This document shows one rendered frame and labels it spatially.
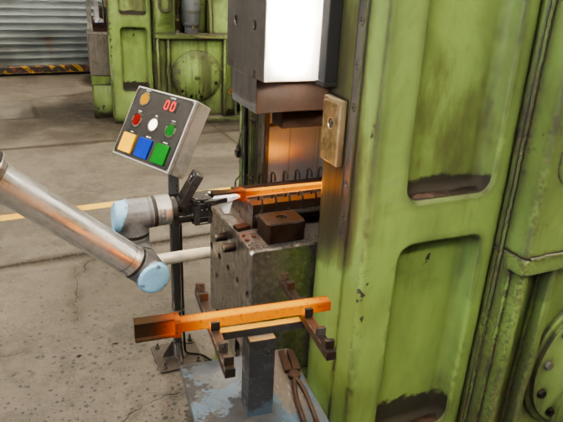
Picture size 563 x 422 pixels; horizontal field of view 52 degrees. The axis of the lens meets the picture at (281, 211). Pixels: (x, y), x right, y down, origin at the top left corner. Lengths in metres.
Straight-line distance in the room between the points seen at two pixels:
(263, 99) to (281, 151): 0.40
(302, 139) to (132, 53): 4.66
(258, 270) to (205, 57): 5.03
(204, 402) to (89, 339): 1.53
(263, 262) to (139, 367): 1.20
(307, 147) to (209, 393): 0.96
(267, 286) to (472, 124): 0.72
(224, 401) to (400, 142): 0.74
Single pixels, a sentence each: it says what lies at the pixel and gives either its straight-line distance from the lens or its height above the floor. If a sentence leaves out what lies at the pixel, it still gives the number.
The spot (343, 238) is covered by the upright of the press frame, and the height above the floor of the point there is 1.00.
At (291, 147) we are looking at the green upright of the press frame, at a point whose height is 1.08.
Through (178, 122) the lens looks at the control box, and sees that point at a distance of 2.14.
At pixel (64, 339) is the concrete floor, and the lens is 2.95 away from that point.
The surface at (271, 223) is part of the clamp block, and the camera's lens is 1.64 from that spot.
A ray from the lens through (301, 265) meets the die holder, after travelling 1.71.
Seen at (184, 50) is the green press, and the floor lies 0.78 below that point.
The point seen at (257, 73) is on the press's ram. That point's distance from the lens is 1.62.
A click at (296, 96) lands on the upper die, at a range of 1.69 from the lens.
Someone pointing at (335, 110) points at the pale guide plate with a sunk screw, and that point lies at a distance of 1.48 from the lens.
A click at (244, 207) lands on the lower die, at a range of 1.81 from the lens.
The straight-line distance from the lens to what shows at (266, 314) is 1.28.
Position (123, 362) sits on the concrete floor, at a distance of 2.75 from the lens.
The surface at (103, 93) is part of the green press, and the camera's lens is 6.82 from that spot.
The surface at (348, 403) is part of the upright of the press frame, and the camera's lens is 1.73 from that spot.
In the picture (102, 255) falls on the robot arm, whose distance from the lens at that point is 1.55.
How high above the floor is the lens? 1.65
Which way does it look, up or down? 23 degrees down
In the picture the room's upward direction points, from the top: 3 degrees clockwise
